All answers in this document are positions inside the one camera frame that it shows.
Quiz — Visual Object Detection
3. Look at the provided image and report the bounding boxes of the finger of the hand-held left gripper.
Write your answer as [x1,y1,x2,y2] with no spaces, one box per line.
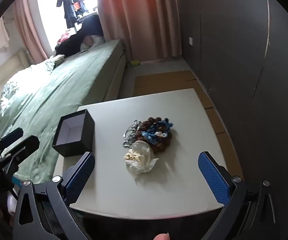
[0,127,24,153]
[5,135,40,166]

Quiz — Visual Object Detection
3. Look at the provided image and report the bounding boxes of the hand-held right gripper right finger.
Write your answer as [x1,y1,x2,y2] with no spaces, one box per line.
[198,151,277,240]

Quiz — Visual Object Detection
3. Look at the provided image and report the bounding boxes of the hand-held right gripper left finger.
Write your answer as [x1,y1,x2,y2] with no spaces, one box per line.
[13,151,96,240]

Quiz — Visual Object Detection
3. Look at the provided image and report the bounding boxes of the black jewelry box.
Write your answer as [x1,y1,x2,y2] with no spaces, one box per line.
[52,109,95,157]

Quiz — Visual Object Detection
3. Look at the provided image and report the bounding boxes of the clear bag with gold jewelry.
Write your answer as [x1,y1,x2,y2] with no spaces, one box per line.
[123,141,160,180]

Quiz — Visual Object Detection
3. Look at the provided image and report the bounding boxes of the brown bead bracelet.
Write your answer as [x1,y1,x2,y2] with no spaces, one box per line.
[134,116,176,155]

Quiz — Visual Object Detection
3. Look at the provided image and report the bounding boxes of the silver chain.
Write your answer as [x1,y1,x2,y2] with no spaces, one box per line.
[123,119,144,147]

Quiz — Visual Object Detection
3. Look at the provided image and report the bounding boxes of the blue bead bracelet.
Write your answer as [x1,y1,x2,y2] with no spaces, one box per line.
[141,120,175,145]

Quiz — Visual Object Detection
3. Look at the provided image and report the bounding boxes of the green quilt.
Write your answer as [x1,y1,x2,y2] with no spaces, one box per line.
[0,54,65,133]

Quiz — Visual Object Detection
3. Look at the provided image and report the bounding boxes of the bed with green sheet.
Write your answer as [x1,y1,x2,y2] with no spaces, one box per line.
[0,39,127,183]

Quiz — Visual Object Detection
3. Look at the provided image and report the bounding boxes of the narrow pink curtain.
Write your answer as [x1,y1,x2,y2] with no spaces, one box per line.
[12,0,50,62]

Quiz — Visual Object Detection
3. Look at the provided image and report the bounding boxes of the white square table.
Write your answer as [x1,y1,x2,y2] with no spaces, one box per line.
[133,70,244,179]

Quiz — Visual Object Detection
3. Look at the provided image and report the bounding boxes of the pink cloth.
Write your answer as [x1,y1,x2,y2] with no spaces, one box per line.
[58,32,71,43]

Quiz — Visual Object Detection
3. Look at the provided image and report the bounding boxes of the dark wardrobe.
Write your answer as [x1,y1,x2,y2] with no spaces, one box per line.
[173,0,288,207]

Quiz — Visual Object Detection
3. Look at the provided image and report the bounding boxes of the black garment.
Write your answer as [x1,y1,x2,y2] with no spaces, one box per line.
[55,14,105,57]

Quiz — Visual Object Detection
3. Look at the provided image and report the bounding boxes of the white pillow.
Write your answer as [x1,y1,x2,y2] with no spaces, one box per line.
[83,35,105,48]

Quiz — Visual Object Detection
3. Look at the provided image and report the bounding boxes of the hanging dark clothes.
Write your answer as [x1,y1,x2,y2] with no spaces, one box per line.
[56,0,90,28]

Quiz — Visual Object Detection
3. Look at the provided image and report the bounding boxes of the wide pink curtain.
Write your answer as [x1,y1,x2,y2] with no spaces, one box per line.
[96,0,184,62]

